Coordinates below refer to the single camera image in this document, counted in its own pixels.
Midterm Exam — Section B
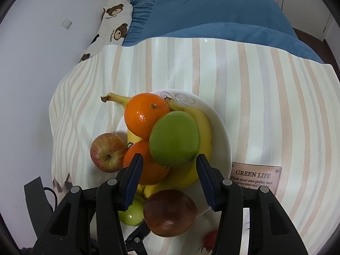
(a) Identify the green apple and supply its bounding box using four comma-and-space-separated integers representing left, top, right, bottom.
149, 111, 201, 168
118, 191, 146, 227

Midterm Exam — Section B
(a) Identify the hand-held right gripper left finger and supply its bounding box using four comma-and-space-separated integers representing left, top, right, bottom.
29, 153, 144, 255

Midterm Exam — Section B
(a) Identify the white cabinet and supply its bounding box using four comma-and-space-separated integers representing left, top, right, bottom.
280, 0, 336, 41

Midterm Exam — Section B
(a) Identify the black cable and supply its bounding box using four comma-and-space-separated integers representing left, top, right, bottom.
43, 188, 58, 210

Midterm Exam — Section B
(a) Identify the blue blanket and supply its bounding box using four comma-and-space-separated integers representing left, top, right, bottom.
122, 0, 326, 64

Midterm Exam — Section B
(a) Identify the white plate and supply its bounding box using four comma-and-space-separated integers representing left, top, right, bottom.
115, 88, 233, 220

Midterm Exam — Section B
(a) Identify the orange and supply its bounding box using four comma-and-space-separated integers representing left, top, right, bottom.
124, 93, 171, 140
123, 139, 170, 186

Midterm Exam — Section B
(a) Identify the bear print pillow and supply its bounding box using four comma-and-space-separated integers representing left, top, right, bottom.
79, 0, 133, 63

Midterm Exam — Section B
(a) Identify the plain yellow banana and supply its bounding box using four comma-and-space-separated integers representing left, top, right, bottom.
143, 97, 213, 198

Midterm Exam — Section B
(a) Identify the dark red apple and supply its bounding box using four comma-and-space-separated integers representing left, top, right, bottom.
143, 190, 198, 238

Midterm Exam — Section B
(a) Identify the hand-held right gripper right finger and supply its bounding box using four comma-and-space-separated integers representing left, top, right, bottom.
197, 153, 309, 255

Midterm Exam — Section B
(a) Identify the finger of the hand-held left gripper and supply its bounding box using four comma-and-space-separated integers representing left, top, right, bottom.
124, 221, 151, 255

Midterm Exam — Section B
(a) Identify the striped cat print cloth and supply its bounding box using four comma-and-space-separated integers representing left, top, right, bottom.
50, 37, 340, 255

